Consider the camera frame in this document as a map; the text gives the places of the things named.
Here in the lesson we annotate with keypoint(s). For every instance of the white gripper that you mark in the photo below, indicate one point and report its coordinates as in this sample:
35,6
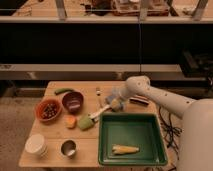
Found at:
123,94

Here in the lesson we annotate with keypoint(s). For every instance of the yellow sponge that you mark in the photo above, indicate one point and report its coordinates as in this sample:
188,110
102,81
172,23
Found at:
115,104

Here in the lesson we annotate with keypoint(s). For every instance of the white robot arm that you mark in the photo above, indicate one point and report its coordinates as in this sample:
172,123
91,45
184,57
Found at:
196,141

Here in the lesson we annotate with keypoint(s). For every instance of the green plastic tray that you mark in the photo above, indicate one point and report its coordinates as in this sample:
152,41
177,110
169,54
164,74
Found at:
131,129

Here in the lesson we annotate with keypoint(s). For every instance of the blue cloth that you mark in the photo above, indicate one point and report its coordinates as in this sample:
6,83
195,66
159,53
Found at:
114,95

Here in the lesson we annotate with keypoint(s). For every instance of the dark striped box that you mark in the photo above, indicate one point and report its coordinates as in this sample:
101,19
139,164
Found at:
139,100

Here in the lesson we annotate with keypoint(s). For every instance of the silver fork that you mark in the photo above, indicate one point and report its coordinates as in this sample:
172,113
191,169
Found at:
98,93

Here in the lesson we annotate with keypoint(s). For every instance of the green silicone brush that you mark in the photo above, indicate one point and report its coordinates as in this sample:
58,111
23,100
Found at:
87,121

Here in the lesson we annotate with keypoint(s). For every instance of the dark purple bowl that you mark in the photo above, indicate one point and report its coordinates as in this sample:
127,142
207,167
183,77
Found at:
73,101

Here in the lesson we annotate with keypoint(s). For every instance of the yellow corn cob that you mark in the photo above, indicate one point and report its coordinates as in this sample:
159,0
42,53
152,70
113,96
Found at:
122,149

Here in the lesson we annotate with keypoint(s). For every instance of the orange fruit piece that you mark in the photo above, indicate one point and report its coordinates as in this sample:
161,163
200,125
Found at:
70,121

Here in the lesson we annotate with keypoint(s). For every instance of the green cucumber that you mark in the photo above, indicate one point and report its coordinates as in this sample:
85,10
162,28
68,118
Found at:
63,90

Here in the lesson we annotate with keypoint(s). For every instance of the metal cup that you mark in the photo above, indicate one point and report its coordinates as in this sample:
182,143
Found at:
68,148

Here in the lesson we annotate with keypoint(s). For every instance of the orange bowl with beans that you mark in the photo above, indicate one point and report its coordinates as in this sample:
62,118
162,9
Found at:
48,110

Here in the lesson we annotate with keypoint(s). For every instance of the wooden crate on shelf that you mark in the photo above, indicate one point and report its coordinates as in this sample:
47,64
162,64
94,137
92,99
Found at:
132,7

